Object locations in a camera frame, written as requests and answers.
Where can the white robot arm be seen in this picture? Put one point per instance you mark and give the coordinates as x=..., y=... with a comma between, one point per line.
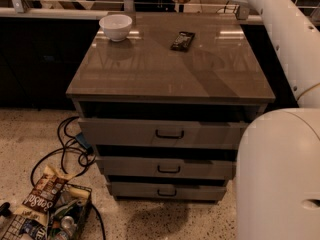
x=278, y=162

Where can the white ceramic bowl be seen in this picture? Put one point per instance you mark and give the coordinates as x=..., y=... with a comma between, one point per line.
x=116, y=26

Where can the silver can in basket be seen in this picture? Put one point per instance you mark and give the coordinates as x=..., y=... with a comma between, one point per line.
x=68, y=225

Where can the dark snack bar wrapper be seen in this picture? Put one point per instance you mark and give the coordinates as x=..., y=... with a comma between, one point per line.
x=182, y=41

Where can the grey drawer cabinet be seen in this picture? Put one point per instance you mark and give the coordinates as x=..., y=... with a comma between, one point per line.
x=217, y=80

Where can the top grey drawer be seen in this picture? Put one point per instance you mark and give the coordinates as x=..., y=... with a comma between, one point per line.
x=161, y=133

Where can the grey drawer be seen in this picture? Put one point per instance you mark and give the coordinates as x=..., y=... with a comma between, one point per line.
x=165, y=168
x=139, y=190
x=161, y=133

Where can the middle grey drawer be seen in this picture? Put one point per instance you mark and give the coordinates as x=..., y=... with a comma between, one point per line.
x=165, y=168

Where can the blue plug box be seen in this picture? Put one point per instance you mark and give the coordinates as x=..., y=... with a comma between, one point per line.
x=83, y=143

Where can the bottom grey drawer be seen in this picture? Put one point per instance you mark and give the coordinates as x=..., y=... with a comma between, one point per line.
x=139, y=190

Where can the brown chip bag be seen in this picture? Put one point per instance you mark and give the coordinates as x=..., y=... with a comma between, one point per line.
x=44, y=195

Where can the metal railing frame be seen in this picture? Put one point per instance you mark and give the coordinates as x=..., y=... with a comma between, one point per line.
x=194, y=6

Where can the black wire basket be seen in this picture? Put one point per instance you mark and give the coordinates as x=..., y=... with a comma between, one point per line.
x=74, y=201

